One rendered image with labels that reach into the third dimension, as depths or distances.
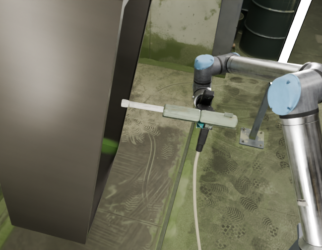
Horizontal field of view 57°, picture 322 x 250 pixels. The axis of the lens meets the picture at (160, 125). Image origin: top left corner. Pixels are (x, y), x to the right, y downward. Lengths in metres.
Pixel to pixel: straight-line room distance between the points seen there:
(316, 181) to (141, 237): 1.23
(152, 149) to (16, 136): 1.53
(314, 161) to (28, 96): 0.84
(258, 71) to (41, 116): 0.85
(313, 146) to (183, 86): 2.11
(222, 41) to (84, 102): 2.39
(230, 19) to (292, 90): 2.04
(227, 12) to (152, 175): 1.60
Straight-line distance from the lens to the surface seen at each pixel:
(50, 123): 0.87
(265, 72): 1.27
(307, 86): 0.99
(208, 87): 1.49
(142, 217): 2.05
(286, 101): 0.97
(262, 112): 2.44
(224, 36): 3.01
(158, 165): 2.28
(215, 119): 1.24
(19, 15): 0.69
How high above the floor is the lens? 1.86
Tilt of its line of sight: 45 degrees down
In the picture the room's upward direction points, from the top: 3 degrees clockwise
